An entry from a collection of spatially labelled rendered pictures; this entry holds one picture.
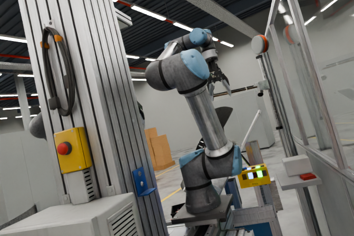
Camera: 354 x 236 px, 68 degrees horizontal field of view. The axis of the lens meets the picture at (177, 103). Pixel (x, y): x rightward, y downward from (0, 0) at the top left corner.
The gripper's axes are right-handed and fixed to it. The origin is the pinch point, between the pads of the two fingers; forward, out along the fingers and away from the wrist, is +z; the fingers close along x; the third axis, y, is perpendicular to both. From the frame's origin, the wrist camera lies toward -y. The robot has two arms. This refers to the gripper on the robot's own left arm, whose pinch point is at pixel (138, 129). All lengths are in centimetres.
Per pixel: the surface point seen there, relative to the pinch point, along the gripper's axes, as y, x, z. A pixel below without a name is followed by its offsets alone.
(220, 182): -41, 30, 47
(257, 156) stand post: -61, 57, 39
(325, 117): -7, 94, 19
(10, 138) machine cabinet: -370, -504, -74
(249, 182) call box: -10, 50, 43
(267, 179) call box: -10, 60, 43
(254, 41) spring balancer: -91, 79, -48
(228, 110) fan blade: -55, 46, 3
